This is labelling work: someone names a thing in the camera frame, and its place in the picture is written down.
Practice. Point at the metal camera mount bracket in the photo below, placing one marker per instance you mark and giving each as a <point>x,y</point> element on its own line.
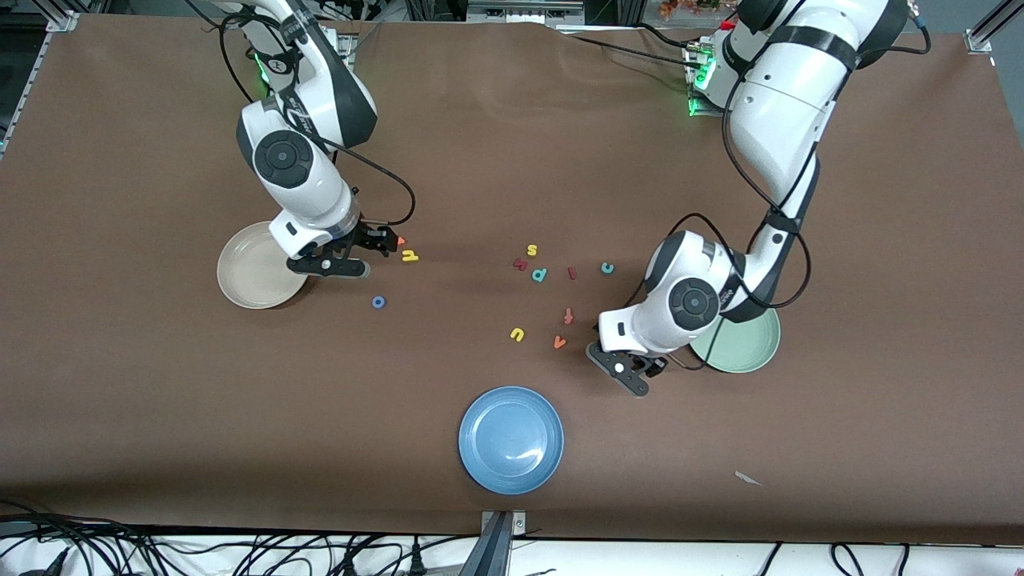
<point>498,552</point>

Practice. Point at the orange flower decoration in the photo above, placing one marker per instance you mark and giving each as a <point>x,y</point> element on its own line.
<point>688,6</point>

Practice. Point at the white paper scrap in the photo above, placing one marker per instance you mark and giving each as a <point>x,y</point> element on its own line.
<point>746,478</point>

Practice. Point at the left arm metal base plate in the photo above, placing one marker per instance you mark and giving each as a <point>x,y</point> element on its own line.
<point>696,110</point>

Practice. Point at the black power plug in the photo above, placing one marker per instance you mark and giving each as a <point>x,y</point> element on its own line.
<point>350,564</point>
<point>416,562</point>

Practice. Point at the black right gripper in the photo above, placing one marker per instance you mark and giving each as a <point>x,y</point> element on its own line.
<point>370,238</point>

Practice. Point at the grey metal box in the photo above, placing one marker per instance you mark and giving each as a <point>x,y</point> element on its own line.
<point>520,12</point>

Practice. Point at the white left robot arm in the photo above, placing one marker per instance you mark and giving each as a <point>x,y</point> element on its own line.
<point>784,104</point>

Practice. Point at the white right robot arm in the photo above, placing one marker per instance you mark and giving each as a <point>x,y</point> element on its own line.
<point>284,160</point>

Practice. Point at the aluminium frame rail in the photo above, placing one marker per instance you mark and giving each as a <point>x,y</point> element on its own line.
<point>62,22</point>

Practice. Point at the aluminium frame profile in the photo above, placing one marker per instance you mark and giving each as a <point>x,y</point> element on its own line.
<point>984,34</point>

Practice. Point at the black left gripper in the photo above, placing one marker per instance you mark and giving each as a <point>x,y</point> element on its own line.
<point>656,365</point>

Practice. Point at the blue plate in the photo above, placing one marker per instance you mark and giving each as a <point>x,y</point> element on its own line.
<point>510,440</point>

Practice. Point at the brown beige plate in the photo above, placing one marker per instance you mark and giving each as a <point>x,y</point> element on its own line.
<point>244,276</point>

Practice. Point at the pale green plate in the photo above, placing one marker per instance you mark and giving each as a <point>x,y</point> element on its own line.
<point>752,348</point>

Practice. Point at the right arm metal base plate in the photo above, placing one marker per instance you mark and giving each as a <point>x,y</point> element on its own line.
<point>346,42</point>

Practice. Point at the brown table cover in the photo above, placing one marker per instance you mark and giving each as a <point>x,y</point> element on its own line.
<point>512,160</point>

